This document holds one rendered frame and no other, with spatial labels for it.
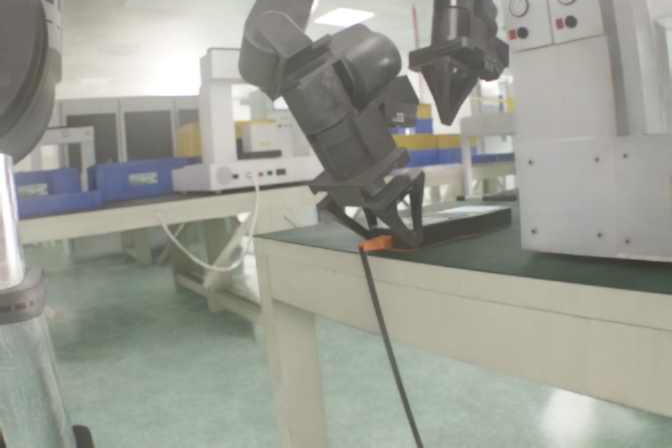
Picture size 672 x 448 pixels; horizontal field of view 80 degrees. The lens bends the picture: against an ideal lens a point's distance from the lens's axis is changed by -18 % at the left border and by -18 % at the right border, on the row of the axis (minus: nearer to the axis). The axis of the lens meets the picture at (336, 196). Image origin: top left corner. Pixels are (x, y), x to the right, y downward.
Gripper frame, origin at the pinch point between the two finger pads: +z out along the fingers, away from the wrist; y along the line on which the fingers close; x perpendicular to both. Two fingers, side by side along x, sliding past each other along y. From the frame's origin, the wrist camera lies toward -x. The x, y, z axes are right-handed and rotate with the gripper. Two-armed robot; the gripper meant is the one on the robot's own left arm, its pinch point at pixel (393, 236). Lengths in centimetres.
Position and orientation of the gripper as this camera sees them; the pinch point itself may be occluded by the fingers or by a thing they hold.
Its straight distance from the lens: 52.8
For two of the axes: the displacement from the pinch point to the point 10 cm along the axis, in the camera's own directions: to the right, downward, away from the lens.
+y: -6.0, -0.1, 8.0
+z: 4.7, 8.1, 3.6
